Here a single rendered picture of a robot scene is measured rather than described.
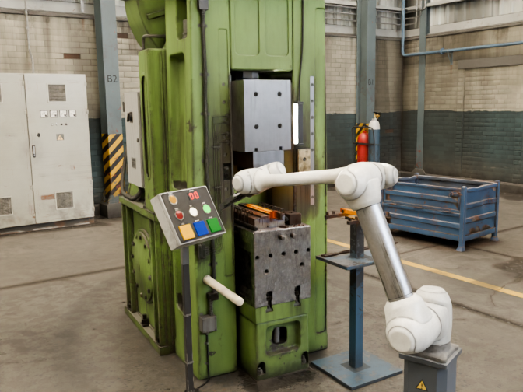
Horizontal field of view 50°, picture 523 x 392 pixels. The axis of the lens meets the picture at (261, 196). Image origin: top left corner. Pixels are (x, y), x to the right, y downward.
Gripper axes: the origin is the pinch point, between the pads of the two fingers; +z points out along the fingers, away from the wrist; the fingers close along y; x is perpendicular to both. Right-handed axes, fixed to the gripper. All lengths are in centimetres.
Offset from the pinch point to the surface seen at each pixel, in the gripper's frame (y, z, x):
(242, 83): 31, -20, 60
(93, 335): 18, 183, -24
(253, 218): 35.8, 16.3, -7.4
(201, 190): 2.4, 13.1, 13.9
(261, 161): 40.4, -3.3, 19.4
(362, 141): 724, 267, 135
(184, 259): -10.8, 31.9, -15.5
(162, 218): -26.9, 17.9, 4.9
